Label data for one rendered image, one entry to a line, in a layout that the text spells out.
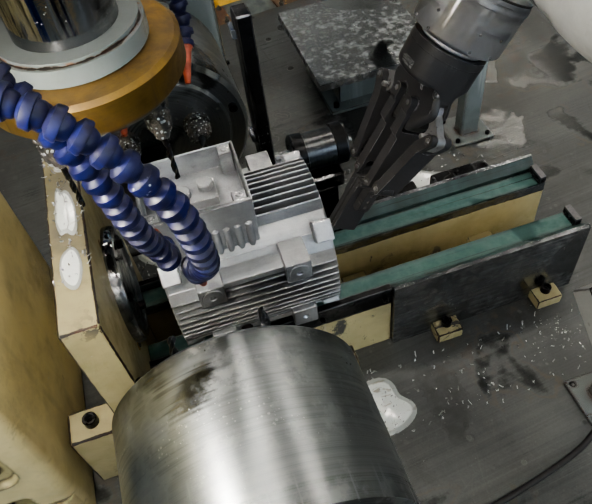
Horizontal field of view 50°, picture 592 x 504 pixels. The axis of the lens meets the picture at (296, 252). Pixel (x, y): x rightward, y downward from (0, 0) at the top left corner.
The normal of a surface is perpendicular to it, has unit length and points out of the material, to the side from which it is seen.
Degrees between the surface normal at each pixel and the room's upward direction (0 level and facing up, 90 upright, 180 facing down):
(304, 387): 28
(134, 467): 51
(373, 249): 90
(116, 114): 90
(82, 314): 0
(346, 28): 0
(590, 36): 99
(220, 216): 90
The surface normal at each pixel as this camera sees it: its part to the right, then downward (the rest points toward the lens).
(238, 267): -0.10, -0.63
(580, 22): -0.91, 0.40
